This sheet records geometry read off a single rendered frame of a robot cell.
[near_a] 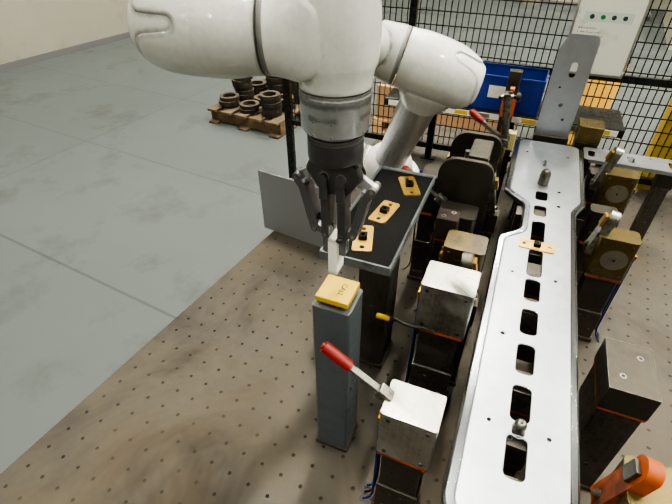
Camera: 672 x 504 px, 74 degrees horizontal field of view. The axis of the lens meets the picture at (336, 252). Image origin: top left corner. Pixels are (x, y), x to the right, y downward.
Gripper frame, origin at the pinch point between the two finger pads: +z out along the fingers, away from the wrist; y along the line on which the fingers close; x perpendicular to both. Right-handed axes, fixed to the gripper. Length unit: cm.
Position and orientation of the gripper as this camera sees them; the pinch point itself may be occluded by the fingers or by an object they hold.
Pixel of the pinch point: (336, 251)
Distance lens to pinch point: 70.7
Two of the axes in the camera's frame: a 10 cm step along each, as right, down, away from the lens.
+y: 9.2, 2.4, -3.0
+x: 3.9, -5.8, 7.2
